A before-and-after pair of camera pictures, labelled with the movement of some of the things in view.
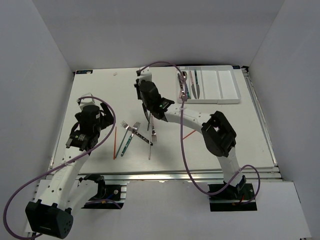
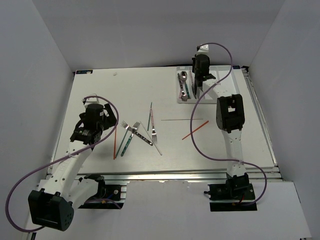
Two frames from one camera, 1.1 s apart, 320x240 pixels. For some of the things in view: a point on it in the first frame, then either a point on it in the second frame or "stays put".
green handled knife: x=148 y=124 stays put
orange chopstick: x=114 y=157 stays put
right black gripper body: x=148 y=106 to x=194 y=70
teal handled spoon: x=184 y=76 stays put
